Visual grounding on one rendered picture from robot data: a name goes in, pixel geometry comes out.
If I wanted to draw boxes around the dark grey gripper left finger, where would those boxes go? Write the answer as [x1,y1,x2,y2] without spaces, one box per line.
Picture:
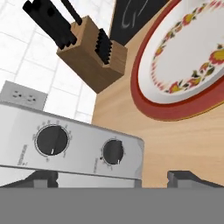
[3,170,59,189]

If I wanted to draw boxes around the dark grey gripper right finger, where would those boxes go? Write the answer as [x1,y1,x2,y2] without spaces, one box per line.
[166,170,224,189]

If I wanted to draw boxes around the large black timer knob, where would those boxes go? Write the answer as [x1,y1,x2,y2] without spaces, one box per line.
[35,124,70,157]

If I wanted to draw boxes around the silver toaster oven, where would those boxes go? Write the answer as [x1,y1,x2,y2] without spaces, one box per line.
[0,101,145,189]

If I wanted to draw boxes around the small black oven knob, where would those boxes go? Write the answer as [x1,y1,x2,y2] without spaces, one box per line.
[101,139,125,165]

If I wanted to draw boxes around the red-rimmed floral plate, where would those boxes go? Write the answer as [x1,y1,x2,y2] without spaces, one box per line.
[130,0,224,123]

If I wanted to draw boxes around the wooden knife block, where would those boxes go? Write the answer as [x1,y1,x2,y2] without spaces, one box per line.
[56,15,129,95]

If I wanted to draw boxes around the black chalkboard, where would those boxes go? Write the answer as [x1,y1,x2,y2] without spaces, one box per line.
[108,0,170,47]

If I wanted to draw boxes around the grey wall power outlet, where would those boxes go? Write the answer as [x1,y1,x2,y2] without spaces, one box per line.
[0,80,49,112]

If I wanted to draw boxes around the black steak knife handles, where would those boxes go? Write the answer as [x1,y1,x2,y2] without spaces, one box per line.
[94,28,113,66]

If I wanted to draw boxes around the black knife handle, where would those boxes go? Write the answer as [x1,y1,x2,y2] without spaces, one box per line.
[22,0,78,51]
[60,0,83,25]

